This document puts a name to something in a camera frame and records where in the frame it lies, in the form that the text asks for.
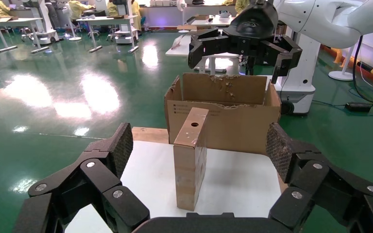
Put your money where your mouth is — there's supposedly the big open cardboard box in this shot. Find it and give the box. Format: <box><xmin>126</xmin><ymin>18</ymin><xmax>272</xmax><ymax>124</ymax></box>
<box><xmin>164</xmin><ymin>73</ymin><xmax>282</xmax><ymax>156</ymax></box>

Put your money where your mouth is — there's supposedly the white round base stand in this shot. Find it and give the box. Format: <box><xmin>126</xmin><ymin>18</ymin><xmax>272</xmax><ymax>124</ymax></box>
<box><xmin>328</xmin><ymin>45</ymin><xmax>355</xmax><ymax>82</ymax></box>

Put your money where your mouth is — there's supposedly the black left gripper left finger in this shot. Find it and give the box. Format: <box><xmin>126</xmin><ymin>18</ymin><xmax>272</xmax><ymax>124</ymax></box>
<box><xmin>13</xmin><ymin>122</ymin><xmax>150</xmax><ymax>233</ymax></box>

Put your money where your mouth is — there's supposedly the white standing fan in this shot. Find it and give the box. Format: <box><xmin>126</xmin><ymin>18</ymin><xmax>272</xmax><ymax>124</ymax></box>
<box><xmin>176</xmin><ymin>0</ymin><xmax>190</xmax><ymax>34</ymax></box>

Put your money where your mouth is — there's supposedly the brown wooden board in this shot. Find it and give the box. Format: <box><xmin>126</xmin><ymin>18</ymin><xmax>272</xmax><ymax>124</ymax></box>
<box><xmin>132</xmin><ymin>127</ymin><xmax>288</xmax><ymax>194</ymax></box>

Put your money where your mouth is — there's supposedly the white long leg table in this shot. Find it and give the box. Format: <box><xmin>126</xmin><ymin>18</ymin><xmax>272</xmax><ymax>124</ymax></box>
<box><xmin>76</xmin><ymin>15</ymin><xmax>139</xmax><ymax>54</ymax></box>
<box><xmin>0</xmin><ymin>17</ymin><xmax>51</xmax><ymax>54</ymax></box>

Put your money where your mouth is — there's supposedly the white wheeled robot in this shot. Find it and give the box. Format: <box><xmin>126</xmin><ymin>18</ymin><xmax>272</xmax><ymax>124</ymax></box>
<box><xmin>22</xmin><ymin>0</ymin><xmax>60</xmax><ymax>45</ymax></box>
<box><xmin>113</xmin><ymin>0</ymin><xmax>139</xmax><ymax>45</ymax></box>

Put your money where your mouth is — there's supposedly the white table with pedestal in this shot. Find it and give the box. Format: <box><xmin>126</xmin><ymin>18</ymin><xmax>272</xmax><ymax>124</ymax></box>
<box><xmin>165</xmin><ymin>33</ymin><xmax>240</xmax><ymax>76</ymax></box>

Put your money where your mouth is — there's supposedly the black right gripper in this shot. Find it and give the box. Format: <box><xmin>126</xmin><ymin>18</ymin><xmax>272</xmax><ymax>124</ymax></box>
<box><xmin>188</xmin><ymin>0</ymin><xmax>303</xmax><ymax>85</ymax></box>

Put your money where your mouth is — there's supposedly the white table with clutter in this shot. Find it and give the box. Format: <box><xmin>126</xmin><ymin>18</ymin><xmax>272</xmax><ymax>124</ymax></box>
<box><xmin>186</xmin><ymin>10</ymin><xmax>238</xmax><ymax>29</ymax></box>

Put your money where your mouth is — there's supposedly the white robot body column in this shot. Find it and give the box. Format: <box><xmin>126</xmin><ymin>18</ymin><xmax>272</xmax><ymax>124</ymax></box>
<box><xmin>275</xmin><ymin>27</ymin><xmax>322</xmax><ymax>116</ymax></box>

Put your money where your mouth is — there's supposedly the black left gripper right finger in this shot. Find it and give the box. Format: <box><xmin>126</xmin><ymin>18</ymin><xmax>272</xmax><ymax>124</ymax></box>
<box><xmin>265</xmin><ymin>122</ymin><xmax>373</xmax><ymax>233</ymax></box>

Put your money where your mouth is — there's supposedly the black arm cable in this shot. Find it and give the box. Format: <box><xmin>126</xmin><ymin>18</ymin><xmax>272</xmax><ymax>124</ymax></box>
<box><xmin>352</xmin><ymin>34</ymin><xmax>373</xmax><ymax>105</ymax></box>

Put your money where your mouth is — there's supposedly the black power adapter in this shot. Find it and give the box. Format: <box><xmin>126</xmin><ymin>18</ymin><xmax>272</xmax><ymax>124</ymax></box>
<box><xmin>345</xmin><ymin>102</ymin><xmax>373</xmax><ymax>113</ymax></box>

